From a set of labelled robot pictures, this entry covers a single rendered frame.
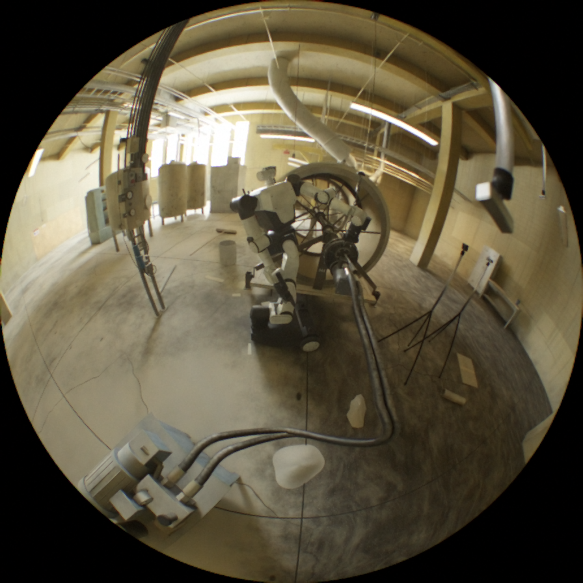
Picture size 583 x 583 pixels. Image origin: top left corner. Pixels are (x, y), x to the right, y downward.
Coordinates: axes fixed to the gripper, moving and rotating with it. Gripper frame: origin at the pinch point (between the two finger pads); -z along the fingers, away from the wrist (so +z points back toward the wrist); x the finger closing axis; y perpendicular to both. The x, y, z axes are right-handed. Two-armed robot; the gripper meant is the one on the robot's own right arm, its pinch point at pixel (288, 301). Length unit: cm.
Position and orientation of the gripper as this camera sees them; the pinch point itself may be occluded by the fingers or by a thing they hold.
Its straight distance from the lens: 129.5
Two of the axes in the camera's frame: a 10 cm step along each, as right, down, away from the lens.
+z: -4.0, -7.9, -4.7
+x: 6.0, 1.6, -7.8
